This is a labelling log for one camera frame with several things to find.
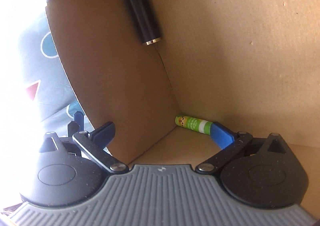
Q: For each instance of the black cylinder tube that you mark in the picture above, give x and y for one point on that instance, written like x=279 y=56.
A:
x=144 y=20

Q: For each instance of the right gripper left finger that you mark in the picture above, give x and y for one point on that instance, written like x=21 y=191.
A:
x=93 y=145

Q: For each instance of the blue patterned bed sheet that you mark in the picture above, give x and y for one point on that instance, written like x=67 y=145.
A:
x=52 y=103

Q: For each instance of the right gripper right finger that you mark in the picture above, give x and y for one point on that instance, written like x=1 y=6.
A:
x=230 y=143

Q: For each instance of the brown cardboard box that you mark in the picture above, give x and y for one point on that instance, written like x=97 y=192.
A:
x=252 y=65

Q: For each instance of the green glue stick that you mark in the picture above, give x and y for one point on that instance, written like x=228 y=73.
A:
x=193 y=124

